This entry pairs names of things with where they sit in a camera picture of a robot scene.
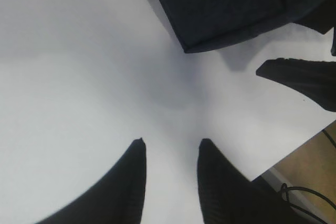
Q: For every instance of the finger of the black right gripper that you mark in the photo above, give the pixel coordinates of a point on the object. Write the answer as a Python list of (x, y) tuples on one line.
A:
[(314, 79)]

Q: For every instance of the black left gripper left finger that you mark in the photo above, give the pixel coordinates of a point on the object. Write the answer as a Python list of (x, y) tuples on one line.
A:
[(118, 197)]

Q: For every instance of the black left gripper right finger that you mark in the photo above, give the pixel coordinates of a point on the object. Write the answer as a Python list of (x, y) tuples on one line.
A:
[(226, 196)]

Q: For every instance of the navy blue lunch bag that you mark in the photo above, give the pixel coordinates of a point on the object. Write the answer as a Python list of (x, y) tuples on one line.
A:
[(206, 25)]

